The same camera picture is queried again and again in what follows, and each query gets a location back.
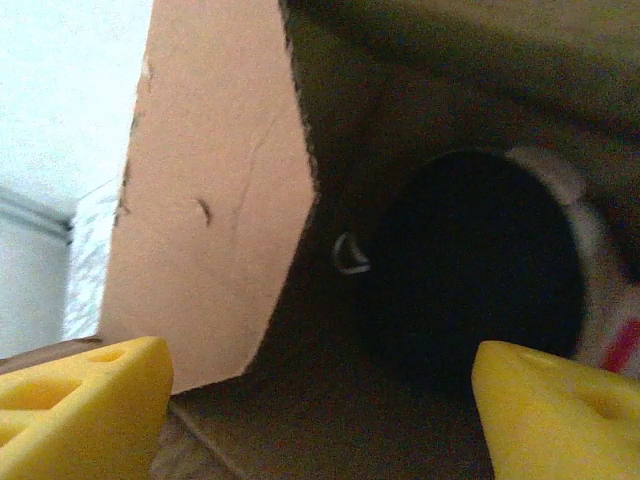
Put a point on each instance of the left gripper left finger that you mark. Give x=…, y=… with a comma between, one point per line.
x=85, y=415

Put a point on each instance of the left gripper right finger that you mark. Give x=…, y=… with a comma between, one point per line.
x=555, y=420

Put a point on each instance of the brown cardboard box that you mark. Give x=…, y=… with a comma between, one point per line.
x=210, y=200

